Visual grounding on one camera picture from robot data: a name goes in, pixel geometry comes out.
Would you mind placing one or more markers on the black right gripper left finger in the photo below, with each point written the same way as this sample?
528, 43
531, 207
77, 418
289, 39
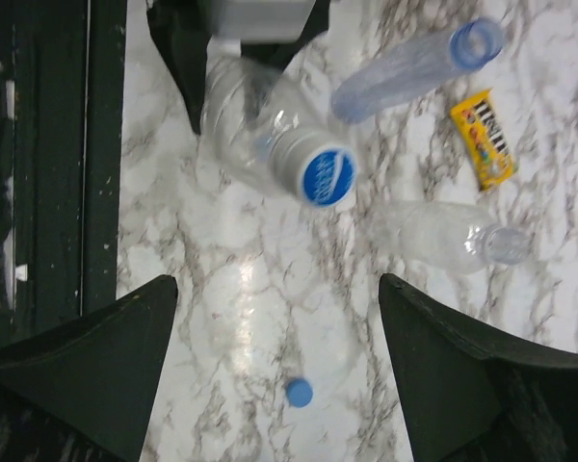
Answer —
84, 391

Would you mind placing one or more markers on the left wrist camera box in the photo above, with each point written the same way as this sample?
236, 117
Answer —
236, 25

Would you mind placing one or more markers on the large clear plastic bottle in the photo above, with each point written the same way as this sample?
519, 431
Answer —
243, 146

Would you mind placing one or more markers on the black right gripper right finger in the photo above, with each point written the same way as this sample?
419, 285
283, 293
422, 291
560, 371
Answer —
472, 392

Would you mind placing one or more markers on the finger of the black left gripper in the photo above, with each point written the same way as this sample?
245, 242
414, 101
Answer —
179, 32
273, 58

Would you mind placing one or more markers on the plain blue bottle cap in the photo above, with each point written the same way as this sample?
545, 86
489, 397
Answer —
299, 392

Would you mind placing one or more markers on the blue tinted plastic bottle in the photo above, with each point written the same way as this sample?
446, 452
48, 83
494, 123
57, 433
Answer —
415, 67

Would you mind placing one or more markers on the small clear plastic bottle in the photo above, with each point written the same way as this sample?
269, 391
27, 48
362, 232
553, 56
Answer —
451, 236

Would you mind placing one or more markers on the white cap blue label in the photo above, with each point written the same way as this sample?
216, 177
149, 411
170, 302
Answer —
314, 166

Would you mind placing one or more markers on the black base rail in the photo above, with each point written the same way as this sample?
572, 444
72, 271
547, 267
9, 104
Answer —
61, 100

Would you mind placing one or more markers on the yellow m&m candy packet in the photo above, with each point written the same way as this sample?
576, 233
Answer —
488, 148

